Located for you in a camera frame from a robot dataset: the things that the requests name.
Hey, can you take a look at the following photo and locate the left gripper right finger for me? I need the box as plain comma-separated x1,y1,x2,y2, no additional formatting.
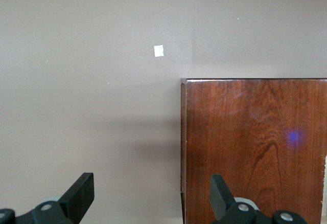
209,174,310,224

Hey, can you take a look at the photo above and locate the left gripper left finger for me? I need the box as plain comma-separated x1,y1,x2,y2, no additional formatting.
0,172,95,224

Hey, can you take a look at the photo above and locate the dark wooden drawer cabinet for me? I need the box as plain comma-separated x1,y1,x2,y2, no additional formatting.
180,78,327,224

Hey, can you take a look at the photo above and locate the brown table cover sheet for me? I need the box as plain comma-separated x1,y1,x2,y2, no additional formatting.
0,0,327,224

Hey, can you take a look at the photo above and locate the small square tape patch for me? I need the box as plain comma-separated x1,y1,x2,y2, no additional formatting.
154,44,165,58

